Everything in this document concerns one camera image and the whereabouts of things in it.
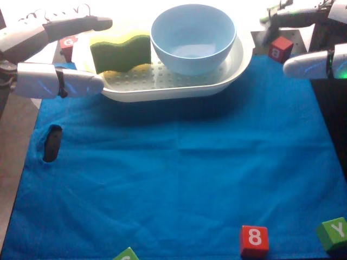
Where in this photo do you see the red block letter a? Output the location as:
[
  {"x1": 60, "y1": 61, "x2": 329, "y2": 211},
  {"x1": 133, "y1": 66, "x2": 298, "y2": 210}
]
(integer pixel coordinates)
[{"x1": 267, "y1": 36, "x2": 295, "y2": 63}]

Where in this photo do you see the red block number 8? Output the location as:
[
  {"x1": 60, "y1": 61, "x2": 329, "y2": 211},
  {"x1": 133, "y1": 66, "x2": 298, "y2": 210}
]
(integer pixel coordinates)
[{"x1": 240, "y1": 225, "x2": 269, "y2": 258}]

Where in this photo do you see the red block letter G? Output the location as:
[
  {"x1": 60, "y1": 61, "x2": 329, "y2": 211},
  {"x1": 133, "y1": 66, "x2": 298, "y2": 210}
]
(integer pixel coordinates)
[{"x1": 58, "y1": 34, "x2": 81, "y2": 63}]

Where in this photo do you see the green block letter Y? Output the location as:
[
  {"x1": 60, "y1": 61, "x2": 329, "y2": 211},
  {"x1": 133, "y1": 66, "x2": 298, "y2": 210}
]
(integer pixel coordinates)
[{"x1": 316, "y1": 216, "x2": 347, "y2": 255}]

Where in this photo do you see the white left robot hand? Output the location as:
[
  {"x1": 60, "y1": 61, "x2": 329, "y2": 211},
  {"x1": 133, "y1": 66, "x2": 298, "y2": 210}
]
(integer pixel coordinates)
[{"x1": 0, "y1": 5, "x2": 113, "y2": 100}]

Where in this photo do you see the green toy block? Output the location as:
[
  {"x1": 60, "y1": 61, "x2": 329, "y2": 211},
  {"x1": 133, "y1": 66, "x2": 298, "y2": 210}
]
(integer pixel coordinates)
[{"x1": 112, "y1": 246, "x2": 139, "y2": 260}]

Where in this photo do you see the white perforated drain tray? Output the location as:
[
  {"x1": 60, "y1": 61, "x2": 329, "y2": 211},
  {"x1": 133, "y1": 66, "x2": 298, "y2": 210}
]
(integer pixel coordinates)
[{"x1": 72, "y1": 25, "x2": 253, "y2": 103}]

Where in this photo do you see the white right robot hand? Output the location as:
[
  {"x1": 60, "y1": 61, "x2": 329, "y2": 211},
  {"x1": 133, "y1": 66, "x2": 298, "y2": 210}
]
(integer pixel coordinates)
[{"x1": 259, "y1": 0, "x2": 347, "y2": 80}]

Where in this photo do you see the light blue bowl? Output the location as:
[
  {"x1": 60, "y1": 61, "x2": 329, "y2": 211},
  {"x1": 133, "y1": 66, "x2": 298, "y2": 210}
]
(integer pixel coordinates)
[{"x1": 150, "y1": 4, "x2": 237, "y2": 76}]

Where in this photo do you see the blue table cloth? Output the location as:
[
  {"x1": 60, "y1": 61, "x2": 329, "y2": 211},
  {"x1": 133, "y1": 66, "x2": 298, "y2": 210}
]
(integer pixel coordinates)
[{"x1": 0, "y1": 55, "x2": 347, "y2": 260}]

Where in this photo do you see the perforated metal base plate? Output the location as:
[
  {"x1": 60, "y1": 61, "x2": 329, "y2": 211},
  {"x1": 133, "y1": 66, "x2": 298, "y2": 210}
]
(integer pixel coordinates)
[{"x1": 250, "y1": 29, "x2": 309, "y2": 56}]

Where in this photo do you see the yellow and green sponge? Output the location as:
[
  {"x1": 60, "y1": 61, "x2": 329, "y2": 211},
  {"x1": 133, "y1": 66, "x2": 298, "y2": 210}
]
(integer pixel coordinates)
[{"x1": 89, "y1": 29, "x2": 152, "y2": 80}]

